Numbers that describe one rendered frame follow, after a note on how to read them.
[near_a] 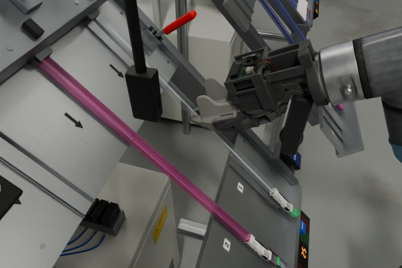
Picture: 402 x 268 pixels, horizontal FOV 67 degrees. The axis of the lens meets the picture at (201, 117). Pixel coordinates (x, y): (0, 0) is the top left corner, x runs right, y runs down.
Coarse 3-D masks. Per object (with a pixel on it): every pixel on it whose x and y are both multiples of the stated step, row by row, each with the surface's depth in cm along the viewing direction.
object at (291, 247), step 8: (296, 192) 66; (296, 200) 65; (296, 208) 63; (288, 216) 63; (288, 224) 62; (296, 224) 60; (288, 232) 60; (296, 232) 59; (288, 240) 59; (296, 240) 58; (288, 248) 58; (296, 248) 57; (288, 256) 57; (296, 256) 56; (288, 264) 56; (296, 264) 55
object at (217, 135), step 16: (112, 32) 44; (128, 48) 45; (160, 80) 47; (176, 96) 49; (192, 112) 50; (208, 128) 51; (224, 144) 53; (240, 160) 55; (256, 176) 56; (272, 192) 58
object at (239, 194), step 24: (240, 144) 61; (240, 168) 58; (264, 168) 64; (240, 192) 55; (264, 192) 61; (288, 192) 67; (240, 216) 53; (264, 216) 58; (216, 240) 47; (240, 240) 50; (264, 240) 55; (216, 264) 45; (240, 264) 49; (264, 264) 53
